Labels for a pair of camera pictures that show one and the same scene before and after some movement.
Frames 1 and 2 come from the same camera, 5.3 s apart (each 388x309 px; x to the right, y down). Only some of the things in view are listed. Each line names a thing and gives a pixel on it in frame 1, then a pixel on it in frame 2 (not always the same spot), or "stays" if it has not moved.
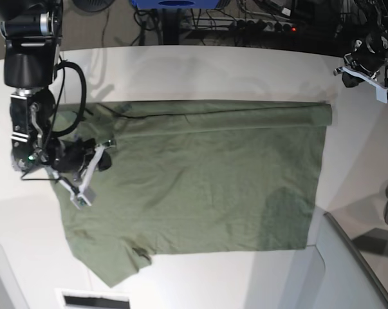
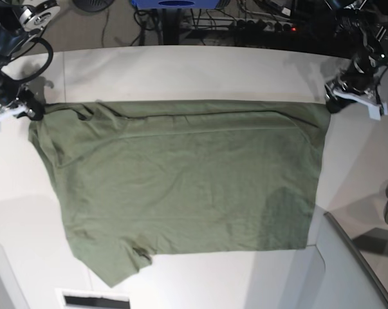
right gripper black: x=372 y=55 -> x=358 y=76
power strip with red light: x=259 y=26 stays
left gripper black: x=68 y=156 -> x=7 y=89
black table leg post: x=170 y=24 stays
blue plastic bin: x=176 y=4 stays
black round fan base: x=92 y=6 stays
